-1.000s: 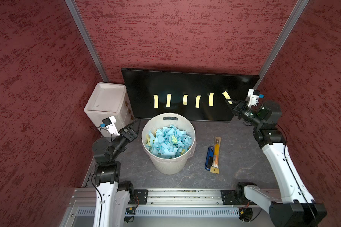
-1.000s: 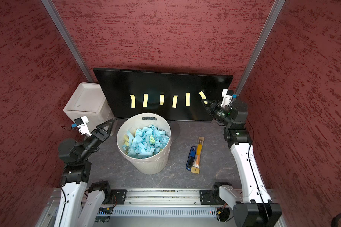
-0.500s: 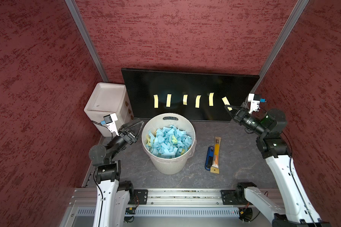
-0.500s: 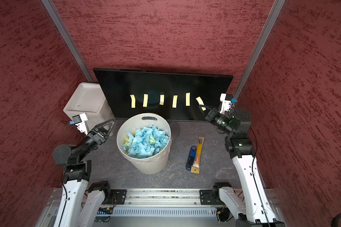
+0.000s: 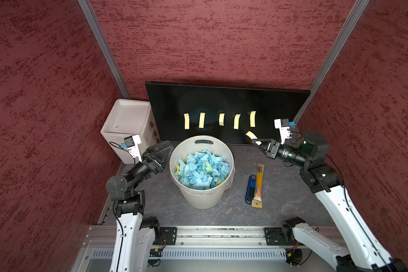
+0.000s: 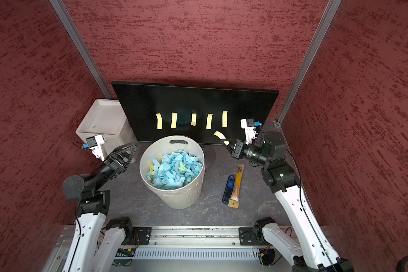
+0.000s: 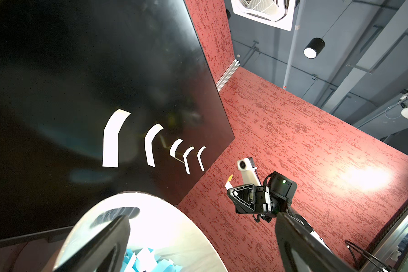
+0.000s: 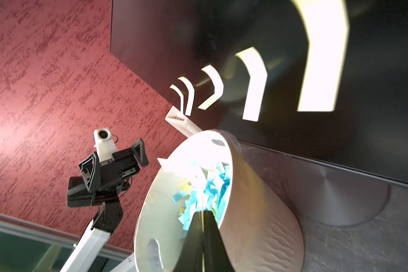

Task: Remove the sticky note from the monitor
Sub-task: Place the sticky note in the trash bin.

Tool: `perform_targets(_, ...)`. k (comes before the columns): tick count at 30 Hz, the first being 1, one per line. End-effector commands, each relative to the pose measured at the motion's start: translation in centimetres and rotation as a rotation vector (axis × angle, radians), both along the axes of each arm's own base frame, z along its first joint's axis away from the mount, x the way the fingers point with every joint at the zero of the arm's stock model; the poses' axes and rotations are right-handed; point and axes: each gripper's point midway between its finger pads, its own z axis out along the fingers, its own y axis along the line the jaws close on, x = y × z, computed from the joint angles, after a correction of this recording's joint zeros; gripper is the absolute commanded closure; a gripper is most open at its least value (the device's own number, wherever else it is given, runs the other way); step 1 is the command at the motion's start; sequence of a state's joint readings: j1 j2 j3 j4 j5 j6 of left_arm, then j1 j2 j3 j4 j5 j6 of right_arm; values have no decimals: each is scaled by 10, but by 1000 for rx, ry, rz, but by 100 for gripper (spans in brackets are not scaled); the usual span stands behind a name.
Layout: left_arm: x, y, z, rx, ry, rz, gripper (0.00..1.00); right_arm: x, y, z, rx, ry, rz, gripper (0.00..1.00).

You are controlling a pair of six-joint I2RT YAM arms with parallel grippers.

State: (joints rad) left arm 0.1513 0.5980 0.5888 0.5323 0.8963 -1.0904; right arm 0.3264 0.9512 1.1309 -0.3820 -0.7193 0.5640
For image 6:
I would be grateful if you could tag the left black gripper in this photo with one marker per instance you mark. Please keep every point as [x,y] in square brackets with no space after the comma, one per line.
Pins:
[116,164]

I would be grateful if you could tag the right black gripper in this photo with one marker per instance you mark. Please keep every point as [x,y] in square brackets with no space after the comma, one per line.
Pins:
[237,146]

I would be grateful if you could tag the yellow sticky note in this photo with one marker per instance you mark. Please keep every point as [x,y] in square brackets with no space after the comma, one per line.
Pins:
[193,119]
[209,121]
[174,120]
[159,121]
[220,135]
[224,119]

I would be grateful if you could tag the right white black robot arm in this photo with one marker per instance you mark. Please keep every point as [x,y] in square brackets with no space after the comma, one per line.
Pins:
[311,252]

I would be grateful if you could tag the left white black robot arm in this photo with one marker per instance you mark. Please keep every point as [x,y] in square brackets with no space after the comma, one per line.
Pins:
[92,208]

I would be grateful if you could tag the black flat monitor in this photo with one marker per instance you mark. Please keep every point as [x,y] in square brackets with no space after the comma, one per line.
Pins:
[142,101]

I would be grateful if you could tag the white styrofoam box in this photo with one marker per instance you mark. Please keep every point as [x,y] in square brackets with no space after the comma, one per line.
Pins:
[106,117]

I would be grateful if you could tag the blue utility knife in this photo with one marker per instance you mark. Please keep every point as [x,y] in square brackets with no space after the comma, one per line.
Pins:
[228,189]

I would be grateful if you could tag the blue paper scraps pile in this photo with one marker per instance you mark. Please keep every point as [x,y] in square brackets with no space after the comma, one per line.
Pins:
[173,171]

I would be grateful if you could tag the white plastic waste basket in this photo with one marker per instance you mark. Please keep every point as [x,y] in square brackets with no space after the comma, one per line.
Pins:
[184,197]

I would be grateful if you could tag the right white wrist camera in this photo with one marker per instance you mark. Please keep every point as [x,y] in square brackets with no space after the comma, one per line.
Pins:
[250,127]

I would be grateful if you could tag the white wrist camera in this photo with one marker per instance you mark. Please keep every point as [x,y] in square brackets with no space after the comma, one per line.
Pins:
[250,127]
[95,145]

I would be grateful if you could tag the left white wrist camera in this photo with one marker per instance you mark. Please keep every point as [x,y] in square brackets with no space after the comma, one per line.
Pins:
[95,145]

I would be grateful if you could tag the orange handled scraper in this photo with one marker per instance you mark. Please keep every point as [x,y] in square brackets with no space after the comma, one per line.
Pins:
[234,199]

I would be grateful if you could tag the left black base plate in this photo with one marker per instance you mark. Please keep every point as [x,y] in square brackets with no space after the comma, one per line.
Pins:
[138,236]

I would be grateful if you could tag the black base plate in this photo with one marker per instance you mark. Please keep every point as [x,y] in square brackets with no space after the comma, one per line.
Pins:
[138,236]
[250,236]

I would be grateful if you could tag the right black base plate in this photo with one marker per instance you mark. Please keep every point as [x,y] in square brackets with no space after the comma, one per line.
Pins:
[250,236]

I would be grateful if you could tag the aluminium mounting rail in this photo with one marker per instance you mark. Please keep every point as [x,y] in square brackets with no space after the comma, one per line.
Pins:
[171,236]

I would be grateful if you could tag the white perforated cable duct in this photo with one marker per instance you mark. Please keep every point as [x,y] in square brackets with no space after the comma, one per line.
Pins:
[205,254]

